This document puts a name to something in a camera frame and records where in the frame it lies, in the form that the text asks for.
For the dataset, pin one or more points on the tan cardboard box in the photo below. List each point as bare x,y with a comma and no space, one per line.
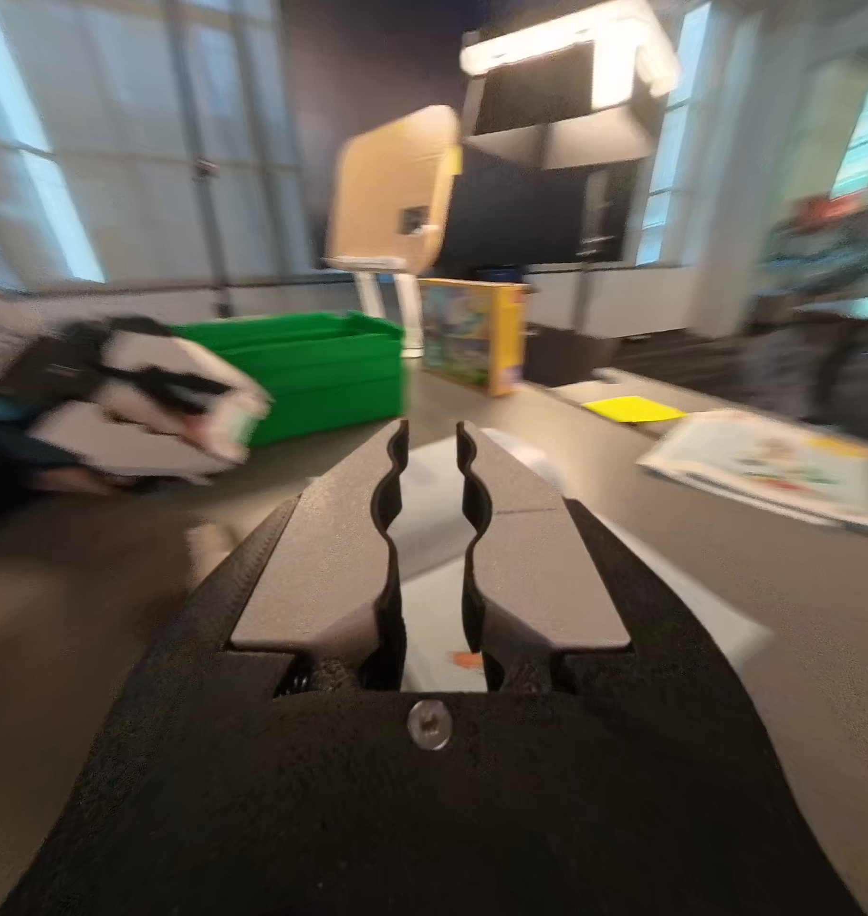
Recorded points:
394,190

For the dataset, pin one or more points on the colourful closed instruction booklet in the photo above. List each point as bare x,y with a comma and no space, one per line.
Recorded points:
763,461

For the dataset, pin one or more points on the dark screen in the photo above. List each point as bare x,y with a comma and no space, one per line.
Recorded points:
534,211

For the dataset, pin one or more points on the yellow paper sheet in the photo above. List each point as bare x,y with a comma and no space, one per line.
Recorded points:
634,409

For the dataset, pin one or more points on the open pale instruction booklet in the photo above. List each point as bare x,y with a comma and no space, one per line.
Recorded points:
434,608

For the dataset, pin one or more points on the green plastic bin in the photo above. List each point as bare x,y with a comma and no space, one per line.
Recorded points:
319,372

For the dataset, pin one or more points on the dark cluttered furniture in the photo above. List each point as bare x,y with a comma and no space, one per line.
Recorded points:
820,308

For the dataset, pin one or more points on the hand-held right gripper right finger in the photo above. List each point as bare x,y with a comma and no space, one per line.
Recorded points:
541,565

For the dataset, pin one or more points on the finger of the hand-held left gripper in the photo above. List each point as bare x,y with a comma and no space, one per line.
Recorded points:
140,440
190,365

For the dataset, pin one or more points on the colourful lego box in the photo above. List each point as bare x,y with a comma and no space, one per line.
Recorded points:
469,336

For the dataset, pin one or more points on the tripod pole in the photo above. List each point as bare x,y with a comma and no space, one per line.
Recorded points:
215,236

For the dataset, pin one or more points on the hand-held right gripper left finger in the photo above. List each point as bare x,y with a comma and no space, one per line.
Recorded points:
319,565

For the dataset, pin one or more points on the white stand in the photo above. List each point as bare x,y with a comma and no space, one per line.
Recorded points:
387,293

